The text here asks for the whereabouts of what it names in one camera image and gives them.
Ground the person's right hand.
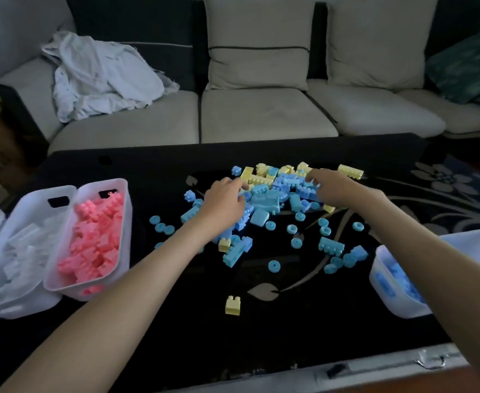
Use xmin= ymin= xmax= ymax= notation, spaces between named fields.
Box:
xmin=305 ymin=168 xmax=389 ymax=210

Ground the person's left hand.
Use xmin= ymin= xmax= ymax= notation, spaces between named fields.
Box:
xmin=196 ymin=177 xmax=250 ymax=237

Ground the pile of colorful blocks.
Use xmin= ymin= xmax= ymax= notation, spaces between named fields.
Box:
xmin=149 ymin=161 xmax=370 ymax=317

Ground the pile of white blocks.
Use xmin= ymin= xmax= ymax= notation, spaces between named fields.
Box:
xmin=2 ymin=216 xmax=67 ymax=292

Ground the person's right forearm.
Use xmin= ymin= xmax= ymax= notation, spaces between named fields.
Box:
xmin=362 ymin=191 xmax=480 ymax=391

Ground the person's left forearm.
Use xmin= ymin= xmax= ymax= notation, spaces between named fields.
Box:
xmin=0 ymin=221 xmax=214 ymax=393

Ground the grey sofa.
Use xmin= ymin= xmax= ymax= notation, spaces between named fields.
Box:
xmin=0 ymin=0 xmax=480 ymax=156

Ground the beige back cushion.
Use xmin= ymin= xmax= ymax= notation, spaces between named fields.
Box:
xmin=203 ymin=0 xmax=316 ymax=92
xmin=326 ymin=0 xmax=441 ymax=91

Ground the black glass coffee table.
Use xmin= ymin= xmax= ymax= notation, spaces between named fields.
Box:
xmin=0 ymin=133 xmax=480 ymax=393

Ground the teal patterned cushion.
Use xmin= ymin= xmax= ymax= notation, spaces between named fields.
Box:
xmin=426 ymin=30 xmax=480 ymax=105

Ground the crumpled white cloth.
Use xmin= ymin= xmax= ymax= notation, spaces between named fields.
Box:
xmin=41 ymin=30 xmax=181 ymax=123

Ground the dark back cushion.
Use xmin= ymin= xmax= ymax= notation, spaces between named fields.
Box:
xmin=64 ymin=0 xmax=196 ymax=91

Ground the glossy brown shopping bag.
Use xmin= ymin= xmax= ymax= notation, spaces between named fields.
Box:
xmin=0 ymin=75 xmax=49 ymax=201

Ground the metal drawer handle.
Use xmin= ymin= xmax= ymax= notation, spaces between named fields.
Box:
xmin=415 ymin=350 xmax=450 ymax=371

